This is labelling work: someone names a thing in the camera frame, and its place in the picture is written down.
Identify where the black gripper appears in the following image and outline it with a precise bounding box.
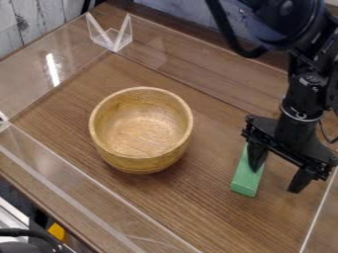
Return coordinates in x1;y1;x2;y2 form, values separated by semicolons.
242;114;338;194

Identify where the green rectangular block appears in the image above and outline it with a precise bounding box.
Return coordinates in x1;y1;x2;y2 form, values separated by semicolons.
230;147;265;198

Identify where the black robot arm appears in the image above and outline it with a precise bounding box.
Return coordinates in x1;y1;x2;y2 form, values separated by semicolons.
244;0;338;194

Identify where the brown wooden bowl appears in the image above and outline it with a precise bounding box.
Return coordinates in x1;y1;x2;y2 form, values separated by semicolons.
89;86;194;174

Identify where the yellow and black device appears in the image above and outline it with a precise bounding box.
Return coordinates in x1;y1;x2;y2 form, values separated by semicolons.
47;222;78;253

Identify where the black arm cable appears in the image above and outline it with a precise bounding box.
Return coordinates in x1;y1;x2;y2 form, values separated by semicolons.
204;0;271;59

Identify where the clear acrylic tray wall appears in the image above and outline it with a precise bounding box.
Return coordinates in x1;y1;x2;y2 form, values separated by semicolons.
0;113;202;253

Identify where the clear acrylic corner bracket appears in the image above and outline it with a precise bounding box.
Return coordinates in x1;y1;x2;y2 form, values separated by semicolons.
85;13;134;52

